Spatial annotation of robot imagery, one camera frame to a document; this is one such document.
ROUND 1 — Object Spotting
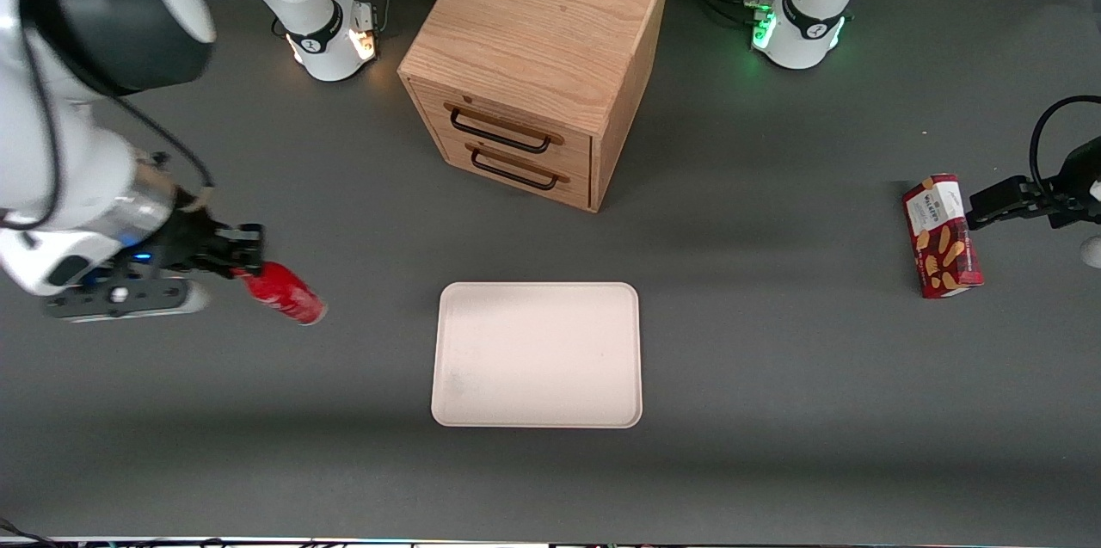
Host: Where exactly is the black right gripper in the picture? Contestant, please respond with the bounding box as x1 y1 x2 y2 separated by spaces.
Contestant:
151 187 264 274

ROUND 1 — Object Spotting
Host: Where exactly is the red shortbread cookie box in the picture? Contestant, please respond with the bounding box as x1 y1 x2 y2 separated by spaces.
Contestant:
901 173 984 299

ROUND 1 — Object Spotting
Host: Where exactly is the black upper drawer handle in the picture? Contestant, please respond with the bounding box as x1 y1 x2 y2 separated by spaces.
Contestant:
448 105 554 155

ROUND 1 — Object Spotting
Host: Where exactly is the black looped gripper cable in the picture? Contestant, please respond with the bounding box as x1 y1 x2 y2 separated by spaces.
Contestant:
1030 95 1101 209

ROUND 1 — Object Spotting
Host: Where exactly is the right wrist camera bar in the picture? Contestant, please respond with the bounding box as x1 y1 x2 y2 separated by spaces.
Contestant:
43 277 212 323

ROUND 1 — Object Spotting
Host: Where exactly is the white rectangular tray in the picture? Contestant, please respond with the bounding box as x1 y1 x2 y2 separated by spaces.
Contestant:
430 281 644 429

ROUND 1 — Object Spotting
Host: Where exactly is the wooden two-drawer cabinet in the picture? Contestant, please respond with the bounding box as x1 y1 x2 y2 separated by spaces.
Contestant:
397 0 673 213

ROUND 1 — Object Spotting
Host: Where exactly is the black lower drawer handle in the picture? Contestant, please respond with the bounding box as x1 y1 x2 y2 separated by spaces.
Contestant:
469 145 560 191

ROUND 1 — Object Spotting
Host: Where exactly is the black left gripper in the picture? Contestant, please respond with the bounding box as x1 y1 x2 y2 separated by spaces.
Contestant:
966 138 1101 231

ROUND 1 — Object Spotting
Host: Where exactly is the black drawer handle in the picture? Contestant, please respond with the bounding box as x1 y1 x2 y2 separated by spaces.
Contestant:
448 105 554 155
469 145 560 191

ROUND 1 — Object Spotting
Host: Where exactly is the red coke bottle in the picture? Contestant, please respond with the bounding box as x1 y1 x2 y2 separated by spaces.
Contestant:
232 260 329 326

